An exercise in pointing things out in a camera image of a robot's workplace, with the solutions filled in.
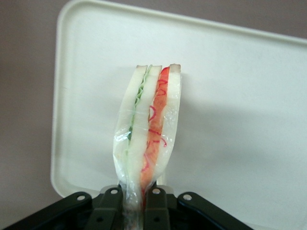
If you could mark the beige rectangular plastic tray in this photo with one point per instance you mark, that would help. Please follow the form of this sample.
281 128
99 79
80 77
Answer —
227 107

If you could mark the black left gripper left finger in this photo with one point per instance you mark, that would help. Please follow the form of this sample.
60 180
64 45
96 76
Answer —
108 208

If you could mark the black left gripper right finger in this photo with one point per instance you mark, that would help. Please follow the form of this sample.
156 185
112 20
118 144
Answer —
157 208

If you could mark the triangular sandwich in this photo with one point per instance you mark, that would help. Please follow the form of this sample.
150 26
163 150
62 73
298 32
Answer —
148 124

